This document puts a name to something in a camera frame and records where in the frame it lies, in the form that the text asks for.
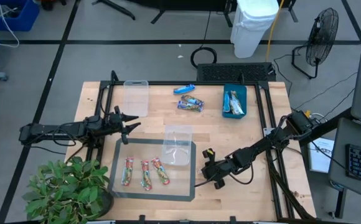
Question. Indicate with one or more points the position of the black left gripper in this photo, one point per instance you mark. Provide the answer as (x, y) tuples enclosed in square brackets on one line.
[(115, 124)]

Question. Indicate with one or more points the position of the grey metal bracket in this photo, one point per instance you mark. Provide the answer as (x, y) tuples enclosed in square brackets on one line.
[(268, 131)]

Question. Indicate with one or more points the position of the red granola bar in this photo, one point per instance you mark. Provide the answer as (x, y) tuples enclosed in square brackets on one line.
[(127, 171), (146, 175), (160, 170)]

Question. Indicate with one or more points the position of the black plant pot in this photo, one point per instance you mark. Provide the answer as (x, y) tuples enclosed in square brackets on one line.
[(107, 202)]

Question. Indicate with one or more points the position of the black tripod stand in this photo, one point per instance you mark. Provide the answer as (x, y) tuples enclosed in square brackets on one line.
[(115, 9)]

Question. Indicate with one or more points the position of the white paper sheet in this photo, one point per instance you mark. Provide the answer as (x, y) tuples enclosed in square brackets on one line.
[(322, 155)]

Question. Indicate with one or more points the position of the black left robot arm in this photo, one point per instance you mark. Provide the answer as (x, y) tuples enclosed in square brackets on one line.
[(49, 130)]

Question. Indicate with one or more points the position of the black floor fan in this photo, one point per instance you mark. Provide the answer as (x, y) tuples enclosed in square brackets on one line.
[(322, 37)]

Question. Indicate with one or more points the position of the black perforated case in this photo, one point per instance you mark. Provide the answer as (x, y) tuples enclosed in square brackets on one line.
[(235, 72)]

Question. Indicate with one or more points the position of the blue plastic bin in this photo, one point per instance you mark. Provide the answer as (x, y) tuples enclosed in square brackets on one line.
[(239, 87)]

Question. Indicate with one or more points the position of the blue storage crate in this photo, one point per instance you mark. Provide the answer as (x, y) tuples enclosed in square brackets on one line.
[(32, 15)]

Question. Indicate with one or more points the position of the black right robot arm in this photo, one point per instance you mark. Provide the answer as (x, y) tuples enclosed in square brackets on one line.
[(261, 146)]

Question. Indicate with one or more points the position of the yellow tag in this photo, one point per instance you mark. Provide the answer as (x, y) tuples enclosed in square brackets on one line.
[(210, 152)]

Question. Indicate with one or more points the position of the green potted plant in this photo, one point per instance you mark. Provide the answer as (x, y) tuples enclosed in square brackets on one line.
[(62, 189)]

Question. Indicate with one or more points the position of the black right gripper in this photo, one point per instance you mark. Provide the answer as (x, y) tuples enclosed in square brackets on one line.
[(219, 171)]

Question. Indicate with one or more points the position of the black table clamp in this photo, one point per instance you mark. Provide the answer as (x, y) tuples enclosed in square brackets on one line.
[(232, 220), (141, 219)]

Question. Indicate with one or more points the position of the white trash can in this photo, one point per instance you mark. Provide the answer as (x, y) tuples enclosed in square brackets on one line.
[(252, 28)]

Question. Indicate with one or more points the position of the translucent mat with grey border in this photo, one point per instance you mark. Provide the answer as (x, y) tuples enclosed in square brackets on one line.
[(168, 186)]

